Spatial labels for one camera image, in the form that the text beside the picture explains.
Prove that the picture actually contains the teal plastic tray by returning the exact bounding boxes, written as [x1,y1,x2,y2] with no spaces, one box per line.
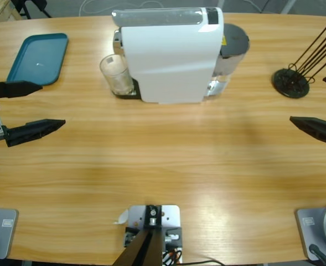
[6,33,69,85]

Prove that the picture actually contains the black chair legs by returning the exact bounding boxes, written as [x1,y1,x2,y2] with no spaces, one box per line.
[12,0,53,19]

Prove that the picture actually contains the grey translucent machine lever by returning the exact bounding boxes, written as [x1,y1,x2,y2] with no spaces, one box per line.
[111,7,204,27]

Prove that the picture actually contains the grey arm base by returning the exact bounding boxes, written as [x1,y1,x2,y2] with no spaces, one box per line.
[0,207,19,261]
[294,204,326,262]

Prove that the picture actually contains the orange wires at mount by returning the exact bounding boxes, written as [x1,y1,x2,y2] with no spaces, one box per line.
[162,248,183,264]

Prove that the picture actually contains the clear drinking glass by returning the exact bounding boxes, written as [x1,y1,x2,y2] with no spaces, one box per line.
[99,54,134,96]

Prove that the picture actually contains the black base cable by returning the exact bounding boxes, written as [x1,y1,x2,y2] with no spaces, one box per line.
[308,243,326,266]

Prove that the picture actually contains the metal grille drip tray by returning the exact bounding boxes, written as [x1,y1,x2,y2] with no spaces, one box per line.
[111,79,142,100]

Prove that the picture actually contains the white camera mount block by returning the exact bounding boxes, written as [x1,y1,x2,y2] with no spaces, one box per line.
[123,204,184,264]

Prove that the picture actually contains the black camera post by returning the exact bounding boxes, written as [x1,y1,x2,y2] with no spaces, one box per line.
[112,204,163,266]

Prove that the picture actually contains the black wire capsule stand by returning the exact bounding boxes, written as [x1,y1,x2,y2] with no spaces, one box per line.
[272,18,326,99]

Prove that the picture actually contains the white capsule coffee machine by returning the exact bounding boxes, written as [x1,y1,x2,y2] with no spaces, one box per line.
[111,7,225,105]

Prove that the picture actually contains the black cable at mount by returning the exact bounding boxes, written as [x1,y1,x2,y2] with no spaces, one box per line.
[182,259,226,266]

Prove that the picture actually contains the white tape tab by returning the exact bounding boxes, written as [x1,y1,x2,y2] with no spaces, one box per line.
[112,209,130,225]

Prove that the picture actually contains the clear water tank dark lid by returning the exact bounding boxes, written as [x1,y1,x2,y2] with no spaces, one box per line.
[204,23,251,98]

